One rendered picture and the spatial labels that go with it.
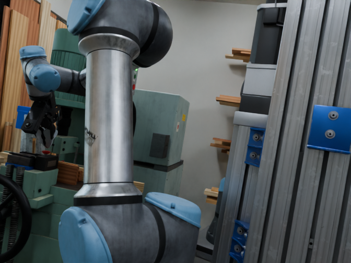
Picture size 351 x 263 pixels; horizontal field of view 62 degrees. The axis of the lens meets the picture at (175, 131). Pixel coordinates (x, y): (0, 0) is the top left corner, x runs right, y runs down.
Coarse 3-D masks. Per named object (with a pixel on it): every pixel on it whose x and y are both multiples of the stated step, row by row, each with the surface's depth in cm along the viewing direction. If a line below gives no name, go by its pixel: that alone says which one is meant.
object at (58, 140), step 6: (54, 138) 120; (60, 138) 119; (66, 138) 122; (72, 138) 127; (54, 144) 120; (60, 144) 119; (66, 144) 123; (72, 144) 128; (48, 150) 120; (54, 150) 120; (60, 150) 119; (66, 150) 124; (72, 150) 129
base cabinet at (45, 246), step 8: (8, 232) 110; (16, 240) 109; (32, 240) 108; (40, 240) 108; (48, 240) 107; (56, 240) 107; (24, 248) 109; (32, 248) 108; (40, 248) 108; (48, 248) 107; (56, 248) 107; (16, 256) 109; (24, 256) 109; (32, 256) 108; (40, 256) 108; (48, 256) 107; (56, 256) 106
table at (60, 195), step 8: (56, 184) 110; (64, 184) 112; (80, 184) 116; (0, 192) 100; (56, 192) 107; (64, 192) 106; (72, 192) 106; (0, 200) 100; (32, 200) 98; (40, 200) 99; (48, 200) 104; (56, 200) 107; (64, 200) 106; (72, 200) 106
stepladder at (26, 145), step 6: (18, 108) 192; (24, 108) 191; (18, 114) 190; (24, 114) 189; (18, 120) 190; (24, 120) 188; (18, 126) 190; (24, 132) 188; (24, 138) 188; (30, 138) 192; (36, 138) 204; (24, 144) 188; (30, 144) 192; (36, 144) 204; (24, 150) 188; (30, 150) 192; (36, 150) 204; (42, 150) 205
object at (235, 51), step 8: (232, 48) 283; (232, 56) 316; (240, 56) 295; (248, 56) 291; (224, 96) 299; (224, 104) 303; (232, 104) 291; (216, 144) 297; (224, 144) 300; (224, 152) 310; (208, 192) 288; (216, 192) 290; (208, 200) 287; (216, 200) 285
